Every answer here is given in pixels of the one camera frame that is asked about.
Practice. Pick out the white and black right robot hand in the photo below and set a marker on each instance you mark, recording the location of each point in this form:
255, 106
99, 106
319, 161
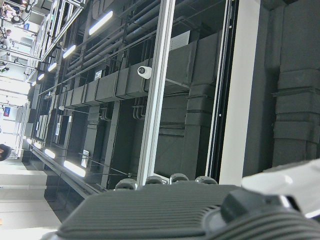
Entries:
162, 215

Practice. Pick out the long ceiling light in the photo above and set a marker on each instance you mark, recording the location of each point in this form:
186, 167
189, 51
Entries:
74, 168
52, 67
50, 153
101, 22
69, 51

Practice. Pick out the aluminium frame beam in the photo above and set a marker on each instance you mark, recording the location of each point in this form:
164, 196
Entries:
156, 87

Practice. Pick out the white security camera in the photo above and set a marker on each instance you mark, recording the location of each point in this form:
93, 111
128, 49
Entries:
143, 71

